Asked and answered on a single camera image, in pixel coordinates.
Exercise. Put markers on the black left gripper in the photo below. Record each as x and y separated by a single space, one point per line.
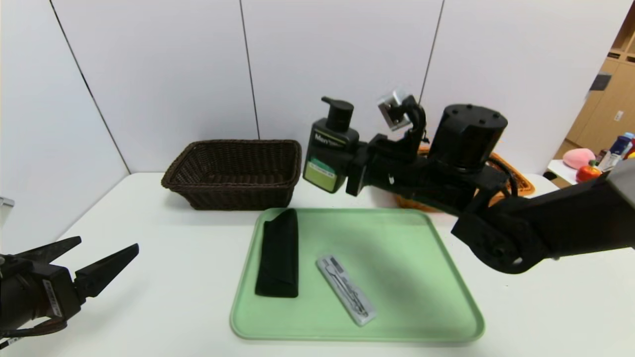
58 295

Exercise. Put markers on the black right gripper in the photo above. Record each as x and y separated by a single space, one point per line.
357 168

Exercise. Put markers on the black pump bottle green label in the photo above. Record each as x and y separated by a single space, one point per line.
327 148

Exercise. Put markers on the black fabric pouch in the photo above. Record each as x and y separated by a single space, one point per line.
279 258

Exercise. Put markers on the clear grey cutlery case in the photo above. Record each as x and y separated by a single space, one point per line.
347 292

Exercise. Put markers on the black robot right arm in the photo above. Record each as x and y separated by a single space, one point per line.
545 223

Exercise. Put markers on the orange wicker basket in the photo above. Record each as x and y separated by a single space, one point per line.
416 204

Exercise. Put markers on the dark brown wicker basket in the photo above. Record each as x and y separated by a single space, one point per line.
233 196

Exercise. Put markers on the light green plastic tray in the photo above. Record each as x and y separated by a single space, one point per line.
397 297

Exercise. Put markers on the white side table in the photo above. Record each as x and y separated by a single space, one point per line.
565 173

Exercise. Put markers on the pink plush toy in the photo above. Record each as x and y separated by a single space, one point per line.
578 158

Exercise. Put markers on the red toy apple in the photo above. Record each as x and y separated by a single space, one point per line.
588 173

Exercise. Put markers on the white package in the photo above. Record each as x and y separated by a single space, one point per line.
606 159

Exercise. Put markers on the light wooden cabinet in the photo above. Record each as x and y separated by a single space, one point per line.
610 109

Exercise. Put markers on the blue capped bottle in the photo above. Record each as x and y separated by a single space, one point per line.
620 145

